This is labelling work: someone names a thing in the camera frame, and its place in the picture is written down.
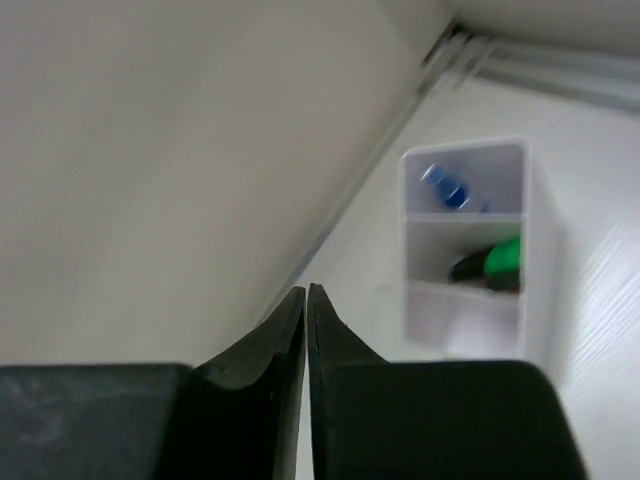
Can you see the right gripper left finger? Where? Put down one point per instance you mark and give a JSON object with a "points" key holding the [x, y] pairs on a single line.
{"points": [[232, 417]]}

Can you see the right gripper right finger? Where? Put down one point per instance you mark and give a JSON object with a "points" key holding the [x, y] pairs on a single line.
{"points": [[376, 419]]}

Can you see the orange highlighter marker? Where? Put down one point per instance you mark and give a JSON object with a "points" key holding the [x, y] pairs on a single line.
{"points": [[470, 268]]}

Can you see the blue capped pen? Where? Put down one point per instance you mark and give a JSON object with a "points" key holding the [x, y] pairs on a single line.
{"points": [[451, 192]]}

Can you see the white three-compartment container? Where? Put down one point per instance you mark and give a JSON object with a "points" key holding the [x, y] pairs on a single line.
{"points": [[461, 320]]}

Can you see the aluminium side rail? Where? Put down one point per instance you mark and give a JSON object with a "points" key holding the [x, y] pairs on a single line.
{"points": [[595, 78]]}

